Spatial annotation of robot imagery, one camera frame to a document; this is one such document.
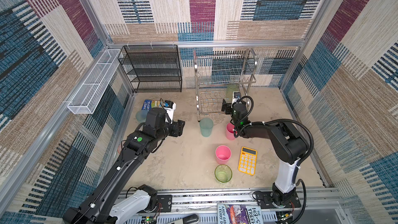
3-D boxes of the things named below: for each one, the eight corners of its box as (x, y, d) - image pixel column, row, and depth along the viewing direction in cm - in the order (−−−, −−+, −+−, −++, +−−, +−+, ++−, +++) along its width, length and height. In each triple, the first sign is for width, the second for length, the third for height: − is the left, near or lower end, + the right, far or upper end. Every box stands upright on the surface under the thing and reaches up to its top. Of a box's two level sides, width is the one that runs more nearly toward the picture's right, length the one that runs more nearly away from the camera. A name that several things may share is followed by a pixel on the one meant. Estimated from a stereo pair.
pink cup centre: (216, 167, 85) (217, 160, 78) (215, 153, 90) (216, 145, 83) (229, 167, 85) (232, 160, 78) (227, 153, 90) (230, 145, 83)
